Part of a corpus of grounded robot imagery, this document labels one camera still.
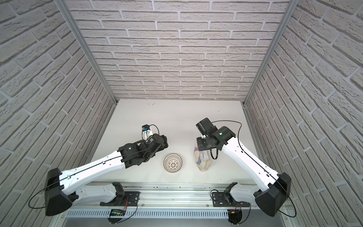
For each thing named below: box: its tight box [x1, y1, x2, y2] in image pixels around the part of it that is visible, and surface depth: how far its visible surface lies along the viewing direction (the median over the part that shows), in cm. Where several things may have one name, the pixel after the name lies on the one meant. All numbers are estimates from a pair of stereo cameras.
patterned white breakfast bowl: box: [163, 153, 183, 173], surface depth 87 cm
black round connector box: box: [227, 209, 243, 225], surface depth 72 cm
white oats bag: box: [193, 141, 211, 172], surface depth 78 cm
